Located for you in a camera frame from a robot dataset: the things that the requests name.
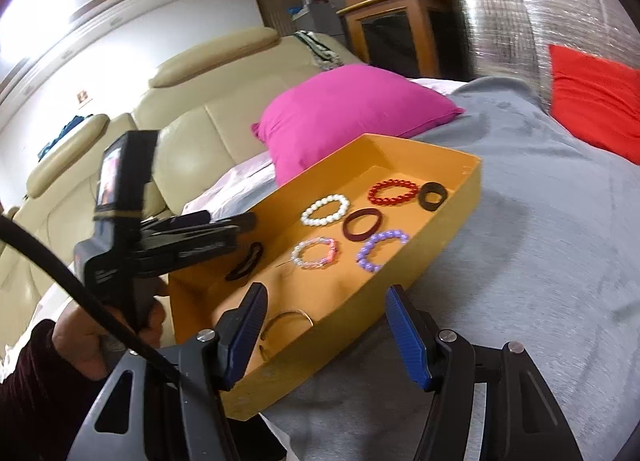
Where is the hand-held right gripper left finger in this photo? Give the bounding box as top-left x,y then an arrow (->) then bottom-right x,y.
67,282 -> 268,461

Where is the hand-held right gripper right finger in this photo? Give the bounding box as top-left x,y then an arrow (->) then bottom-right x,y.
385,285 -> 583,461

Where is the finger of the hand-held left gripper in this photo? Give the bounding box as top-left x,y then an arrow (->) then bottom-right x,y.
170,233 -> 242,273
142,210 -> 258,242

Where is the dark thin hair tie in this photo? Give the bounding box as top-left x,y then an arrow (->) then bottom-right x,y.
225,242 -> 264,283

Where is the orange box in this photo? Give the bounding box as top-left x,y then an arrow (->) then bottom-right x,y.
170,134 -> 483,422

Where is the purple bead bracelet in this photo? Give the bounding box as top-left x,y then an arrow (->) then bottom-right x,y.
356,230 -> 410,273

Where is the pink and white bead bracelet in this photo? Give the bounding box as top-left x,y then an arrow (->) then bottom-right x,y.
291,237 -> 337,271

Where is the maroon bangle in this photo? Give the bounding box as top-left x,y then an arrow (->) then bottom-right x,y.
342,208 -> 385,243

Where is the black wide ring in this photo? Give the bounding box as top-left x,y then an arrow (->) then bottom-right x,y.
418,182 -> 448,212

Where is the red bead bracelet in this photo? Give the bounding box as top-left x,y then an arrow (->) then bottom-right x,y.
368,180 -> 418,208

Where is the person's left forearm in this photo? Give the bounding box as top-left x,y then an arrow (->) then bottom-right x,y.
0,319 -> 108,461

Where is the person's left hand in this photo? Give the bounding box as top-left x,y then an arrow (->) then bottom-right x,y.
52,278 -> 168,382

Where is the thin gold bangle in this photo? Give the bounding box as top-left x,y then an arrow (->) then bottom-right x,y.
257,309 -> 315,362

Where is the teal cloth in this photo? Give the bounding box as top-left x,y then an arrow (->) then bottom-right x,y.
37,114 -> 96,159

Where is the beige leather sofa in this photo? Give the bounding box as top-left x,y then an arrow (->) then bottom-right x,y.
0,26 -> 366,357

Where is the grey blanket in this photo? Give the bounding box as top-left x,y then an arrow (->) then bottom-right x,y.
260,76 -> 640,461

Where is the magenta pillow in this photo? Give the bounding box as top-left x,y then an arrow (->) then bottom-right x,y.
251,64 -> 466,187

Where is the patterned cloth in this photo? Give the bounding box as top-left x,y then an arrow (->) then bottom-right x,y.
295,30 -> 346,72

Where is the brown wooden door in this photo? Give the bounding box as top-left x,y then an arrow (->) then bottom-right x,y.
252,0 -> 331,37

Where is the red pillow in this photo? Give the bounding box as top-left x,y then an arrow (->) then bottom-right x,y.
547,44 -> 640,164

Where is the silver foil mat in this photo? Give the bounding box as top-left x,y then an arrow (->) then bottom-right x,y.
447,0 -> 640,117

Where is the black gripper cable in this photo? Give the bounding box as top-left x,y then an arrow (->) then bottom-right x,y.
0,216 -> 181,382

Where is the white pearl bracelet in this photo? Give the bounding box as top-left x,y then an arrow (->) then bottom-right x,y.
301,194 -> 350,228

